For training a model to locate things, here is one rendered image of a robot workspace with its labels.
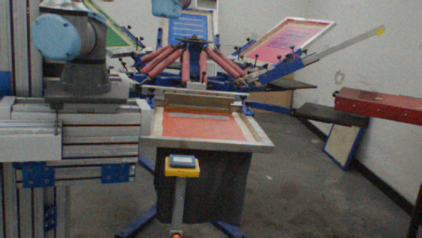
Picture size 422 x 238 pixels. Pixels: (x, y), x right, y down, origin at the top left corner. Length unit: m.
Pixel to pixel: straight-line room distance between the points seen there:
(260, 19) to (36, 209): 5.38
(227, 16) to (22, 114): 5.36
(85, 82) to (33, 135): 0.21
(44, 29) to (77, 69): 0.19
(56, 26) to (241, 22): 5.48
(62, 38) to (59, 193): 0.71
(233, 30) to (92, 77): 5.29
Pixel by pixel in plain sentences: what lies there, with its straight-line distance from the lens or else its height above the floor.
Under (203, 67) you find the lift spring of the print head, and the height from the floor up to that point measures 1.15.
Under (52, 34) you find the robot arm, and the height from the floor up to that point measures 1.43.
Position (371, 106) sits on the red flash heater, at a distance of 2.52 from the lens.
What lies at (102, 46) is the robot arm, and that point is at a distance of 1.20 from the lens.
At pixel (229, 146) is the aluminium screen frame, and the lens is 1.68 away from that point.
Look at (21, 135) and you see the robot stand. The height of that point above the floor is 1.17.
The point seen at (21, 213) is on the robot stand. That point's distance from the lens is 1.55.
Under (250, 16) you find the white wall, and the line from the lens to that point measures 6.42.
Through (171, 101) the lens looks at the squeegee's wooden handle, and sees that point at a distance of 2.21.
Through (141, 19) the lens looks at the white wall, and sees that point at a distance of 6.30.
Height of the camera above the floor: 1.53
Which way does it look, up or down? 16 degrees down
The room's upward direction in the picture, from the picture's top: 6 degrees clockwise
